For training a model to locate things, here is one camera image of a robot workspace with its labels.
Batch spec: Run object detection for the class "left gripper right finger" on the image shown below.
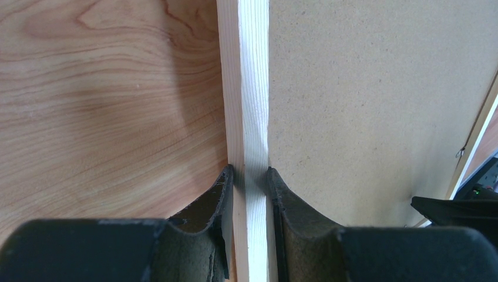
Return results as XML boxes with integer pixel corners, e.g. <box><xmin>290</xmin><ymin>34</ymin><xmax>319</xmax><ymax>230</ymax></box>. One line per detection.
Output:
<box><xmin>267</xmin><ymin>167</ymin><xmax>497</xmax><ymax>281</ymax></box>

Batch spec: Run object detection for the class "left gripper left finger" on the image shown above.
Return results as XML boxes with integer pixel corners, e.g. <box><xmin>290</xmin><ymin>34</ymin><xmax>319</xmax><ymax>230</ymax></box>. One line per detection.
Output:
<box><xmin>1</xmin><ymin>165</ymin><xmax>234</xmax><ymax>281</ymax></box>

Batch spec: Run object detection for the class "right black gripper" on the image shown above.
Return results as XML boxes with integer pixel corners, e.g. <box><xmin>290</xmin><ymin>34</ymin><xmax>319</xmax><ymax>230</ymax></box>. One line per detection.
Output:
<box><xmin>410</xmin><ymin>154</ymin><xmax>497</xmax><ymax>246</ymax></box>

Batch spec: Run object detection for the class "brown cardboard backing board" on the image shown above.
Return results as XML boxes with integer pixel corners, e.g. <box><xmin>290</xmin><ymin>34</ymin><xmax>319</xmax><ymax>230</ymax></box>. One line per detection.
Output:
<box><xmin>268</xmin><ymin>1</ymin><xmax>497</xmax><ymax>227</ymax></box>

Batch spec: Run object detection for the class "light wooden picture frame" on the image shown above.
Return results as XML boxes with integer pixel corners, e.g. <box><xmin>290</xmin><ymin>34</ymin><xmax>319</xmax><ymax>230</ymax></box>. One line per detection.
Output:
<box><xmin>216</xmin><ymin>0</ymin><xmax>498</xmax><ymax>282</ymax></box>

